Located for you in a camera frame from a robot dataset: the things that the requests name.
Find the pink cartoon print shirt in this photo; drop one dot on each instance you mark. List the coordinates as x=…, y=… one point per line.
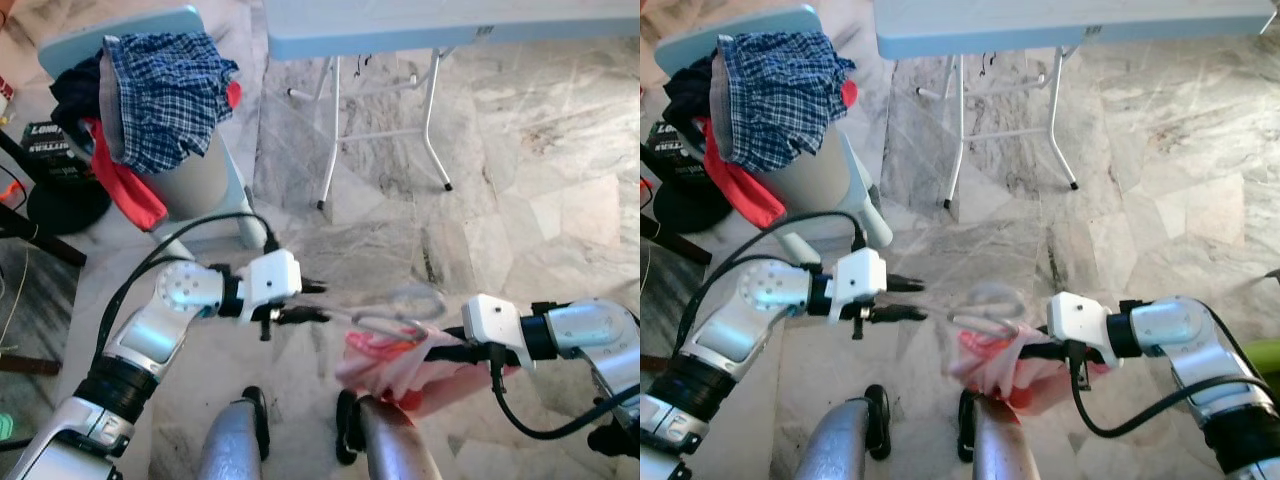
x=1005, y=375
x=400, y=375

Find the clear plastic clothes hanger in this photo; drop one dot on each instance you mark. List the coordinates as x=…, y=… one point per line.
x=985, y=320
x=385, y=323

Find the blue plaid garment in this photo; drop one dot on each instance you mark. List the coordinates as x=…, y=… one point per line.
x=785, y=90
x=170, y=90

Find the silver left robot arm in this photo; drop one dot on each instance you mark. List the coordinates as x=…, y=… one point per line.
x=150, y=335
x=745, y=330

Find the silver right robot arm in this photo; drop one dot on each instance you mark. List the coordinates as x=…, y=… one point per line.
x=590, y=325
x=1180, y=325

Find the black right robot foot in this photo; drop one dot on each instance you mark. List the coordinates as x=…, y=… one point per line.
x=968, y=430
x=348, y=430

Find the black robot foot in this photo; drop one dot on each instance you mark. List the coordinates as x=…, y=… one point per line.
x=968, y=430
x=878, y=420
x=257, y=420
x=348, y=430

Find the silver right robot leg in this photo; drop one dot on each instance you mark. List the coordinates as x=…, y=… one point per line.
x=395, y=450
x=1005, y=450

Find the silver robot leg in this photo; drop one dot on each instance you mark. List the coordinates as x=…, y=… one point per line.
x=830, y=445
x=1005, y=450
x=395, y=450
x=228, y=445

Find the black left robot foot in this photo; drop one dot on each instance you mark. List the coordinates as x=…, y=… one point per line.
x=257, y=420
x=878, y=420

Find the light blue grey chair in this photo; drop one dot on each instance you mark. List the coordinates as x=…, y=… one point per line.
x=815, y=180
x=200, y=185

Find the silver left robot leg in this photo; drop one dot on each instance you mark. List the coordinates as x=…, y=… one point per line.
x=228, y=445
x=830, y=445

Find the red garment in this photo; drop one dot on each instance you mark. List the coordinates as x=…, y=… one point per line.
x=745, y=190
x=130, y=190

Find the green shirt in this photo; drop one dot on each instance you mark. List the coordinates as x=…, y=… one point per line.
x=1265, y=358

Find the black bar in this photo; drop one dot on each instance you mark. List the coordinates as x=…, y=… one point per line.
x=45, y=243
x=675, y=243

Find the black round base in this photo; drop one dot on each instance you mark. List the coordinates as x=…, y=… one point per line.
x=690, y=205
x=70, y=210

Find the black printed box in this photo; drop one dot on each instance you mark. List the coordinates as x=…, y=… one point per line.
x=50, y=150
x=672, y=150

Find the light blue folding table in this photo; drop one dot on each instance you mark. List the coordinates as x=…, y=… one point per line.
x=1070, y=25
x=450, y=25

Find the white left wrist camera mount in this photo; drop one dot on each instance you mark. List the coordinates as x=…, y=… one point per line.
x=858, y=280
x=272, y=280

